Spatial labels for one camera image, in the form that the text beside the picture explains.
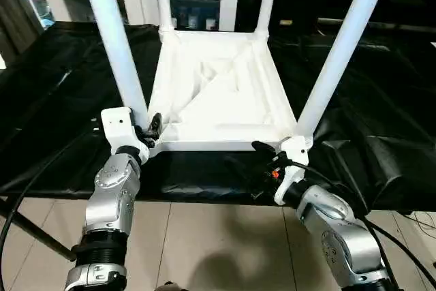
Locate white plastic table top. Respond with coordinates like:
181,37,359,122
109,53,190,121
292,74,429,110
146,28,314,158

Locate black mat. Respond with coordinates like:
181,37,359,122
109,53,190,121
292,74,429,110
0,20,436,213

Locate black metal table leg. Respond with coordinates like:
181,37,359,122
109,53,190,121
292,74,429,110
0,198,78,262

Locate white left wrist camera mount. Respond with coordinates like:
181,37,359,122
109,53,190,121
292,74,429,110
100,106,151,165

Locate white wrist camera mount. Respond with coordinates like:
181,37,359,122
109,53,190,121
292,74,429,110
274,136,311,206
100,106,151,165

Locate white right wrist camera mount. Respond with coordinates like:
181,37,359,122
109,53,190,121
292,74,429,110
274,136,311,206

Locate black floor cables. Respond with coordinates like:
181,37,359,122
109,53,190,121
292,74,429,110
407,209,436,234

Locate black metal rail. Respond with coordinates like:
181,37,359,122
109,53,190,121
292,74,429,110
316,17,436,33

